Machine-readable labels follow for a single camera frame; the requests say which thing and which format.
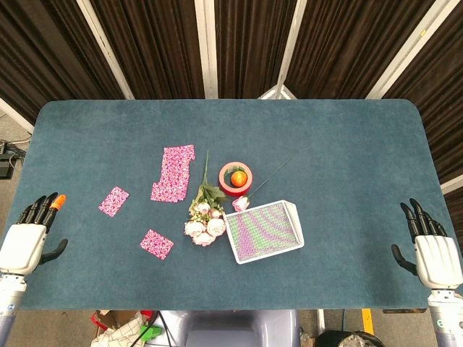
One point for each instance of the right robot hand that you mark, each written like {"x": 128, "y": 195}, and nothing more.
{"x": 439, "y": 260}

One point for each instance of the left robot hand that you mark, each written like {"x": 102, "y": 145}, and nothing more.
{"x": 21, "y": 246}

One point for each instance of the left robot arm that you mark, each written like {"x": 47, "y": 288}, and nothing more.
{"x": 11, "y": 296}

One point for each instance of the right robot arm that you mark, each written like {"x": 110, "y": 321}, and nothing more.
{"x": 446, "y": 314}

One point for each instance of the pink patterned paper stack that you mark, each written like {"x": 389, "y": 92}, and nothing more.
{"x": 173, "y": 173}

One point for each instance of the black power strip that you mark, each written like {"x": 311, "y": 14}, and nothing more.
{"x": 5, "y": 164}

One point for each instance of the brown cardboard box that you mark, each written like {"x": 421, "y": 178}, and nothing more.
{"x": 115, "y": 317}

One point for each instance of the black bag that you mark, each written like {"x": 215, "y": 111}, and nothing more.
{"x": 343, "y": 339}

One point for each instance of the white grid pattern cloth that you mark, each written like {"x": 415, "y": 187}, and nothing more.
{"x": 119, "y": 334}

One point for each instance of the white table leg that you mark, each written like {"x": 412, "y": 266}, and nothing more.
{"x": 320, "y": 320}

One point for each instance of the blue velvet table cloth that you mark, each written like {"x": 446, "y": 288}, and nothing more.
{"x": 343, "y": 162}

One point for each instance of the green plastic object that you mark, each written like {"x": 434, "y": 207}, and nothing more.
{"x": 150, "y": 332}

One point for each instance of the white mesh tray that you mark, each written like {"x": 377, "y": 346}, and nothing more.
{"x": 260, "y": 231}

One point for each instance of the pink peony bouquet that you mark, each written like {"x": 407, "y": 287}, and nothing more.
{"x": 206, "y": 231}

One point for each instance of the brown curtain panel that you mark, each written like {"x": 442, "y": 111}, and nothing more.
{"x": 155, "y": 47}
{"x": 445, "y": 72}
{"x": 343, "y": 43}
{"x": 249, "y": 43}
{"x": 47, "y": 54}

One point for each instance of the single pink rose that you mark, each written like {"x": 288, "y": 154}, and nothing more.
{"x": 240, "y": 204}

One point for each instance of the red tape roll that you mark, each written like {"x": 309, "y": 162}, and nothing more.
{"x": 235, "y": 192}

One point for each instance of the grey robot torso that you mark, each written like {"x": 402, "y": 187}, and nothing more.
{"x": 235, "y": 329}

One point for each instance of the orange ball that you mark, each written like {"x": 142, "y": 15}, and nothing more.
{"x": 239, "y": 179}

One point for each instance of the white frame bar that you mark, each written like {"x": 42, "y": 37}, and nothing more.
{"x": 16, "y": 115}
{"x": 452, "y": 185}

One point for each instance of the white frame post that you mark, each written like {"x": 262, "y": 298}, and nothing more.
{"x": 105, "y": 47}
{"x": 412, "y": 47}
{"x": 292, "y": 36}
{"x": 208, "y": 47}

